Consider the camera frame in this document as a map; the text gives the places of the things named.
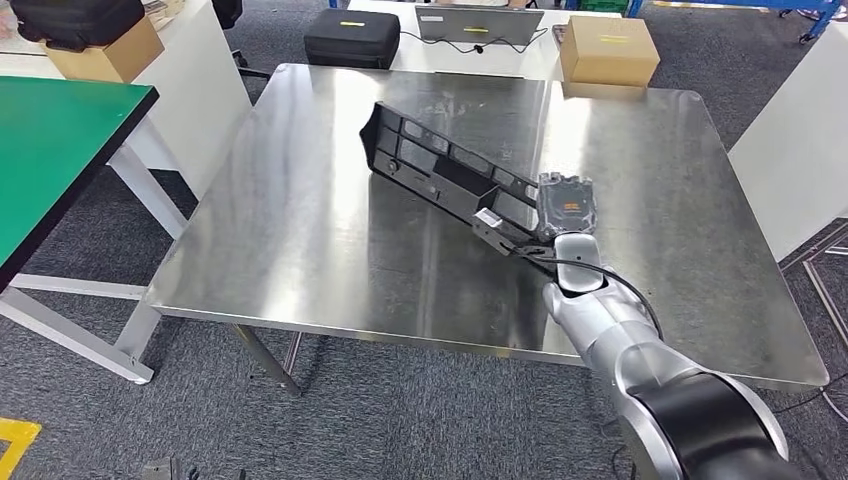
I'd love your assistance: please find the yellow floor tape square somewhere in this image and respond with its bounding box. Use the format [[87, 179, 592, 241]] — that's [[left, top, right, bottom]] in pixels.
[[0, 418, 42, 480]]

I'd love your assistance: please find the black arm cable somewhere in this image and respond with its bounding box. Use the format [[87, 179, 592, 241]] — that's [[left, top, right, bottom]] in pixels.
[[519, 248, 665, 342]]

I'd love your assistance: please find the stainless steel workbench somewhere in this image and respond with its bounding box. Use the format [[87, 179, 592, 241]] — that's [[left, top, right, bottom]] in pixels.
[[144, 62, 831, 399]]

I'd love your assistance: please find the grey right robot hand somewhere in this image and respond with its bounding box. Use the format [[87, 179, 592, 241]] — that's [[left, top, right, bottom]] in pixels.
[[535, 172, 599, 241]]

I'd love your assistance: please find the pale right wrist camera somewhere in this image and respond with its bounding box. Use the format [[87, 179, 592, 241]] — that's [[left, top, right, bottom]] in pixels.
[[471, 207, 515, 256]]

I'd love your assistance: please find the grey laptop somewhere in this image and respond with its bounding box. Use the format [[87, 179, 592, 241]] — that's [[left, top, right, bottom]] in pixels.
[[415, 5, 546, 46]]

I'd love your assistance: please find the black bag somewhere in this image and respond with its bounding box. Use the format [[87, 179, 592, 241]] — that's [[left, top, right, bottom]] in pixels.
[[9, 0, 147, 53]]

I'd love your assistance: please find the black hard case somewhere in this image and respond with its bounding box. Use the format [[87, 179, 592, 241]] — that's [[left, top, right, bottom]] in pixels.
[[303, 8, 403, 71]]

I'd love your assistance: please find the black plastic panel part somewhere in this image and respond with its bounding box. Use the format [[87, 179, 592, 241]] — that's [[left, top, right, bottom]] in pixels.
[[359, 101, 551, 250]]

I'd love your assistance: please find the black office chair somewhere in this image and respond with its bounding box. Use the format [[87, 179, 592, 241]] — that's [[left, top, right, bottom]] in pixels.
[[210, 0, 273, 82]]

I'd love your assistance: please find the cardboard box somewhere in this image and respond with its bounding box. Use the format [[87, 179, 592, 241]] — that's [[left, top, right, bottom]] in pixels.
[[40, 14, 166, 84], [559, 14, 662, 89]]

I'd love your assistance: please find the black desk cable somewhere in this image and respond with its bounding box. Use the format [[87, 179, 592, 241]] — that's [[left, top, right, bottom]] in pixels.
[[400, 29, 554, 56]]

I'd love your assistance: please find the white table steel frame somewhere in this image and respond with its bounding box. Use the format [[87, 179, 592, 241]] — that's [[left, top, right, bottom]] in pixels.
[[727, 23, 848, 333]]

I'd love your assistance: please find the green top table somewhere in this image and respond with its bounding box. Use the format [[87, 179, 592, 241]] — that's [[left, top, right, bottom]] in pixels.
[[0, 74, 190, 387]]

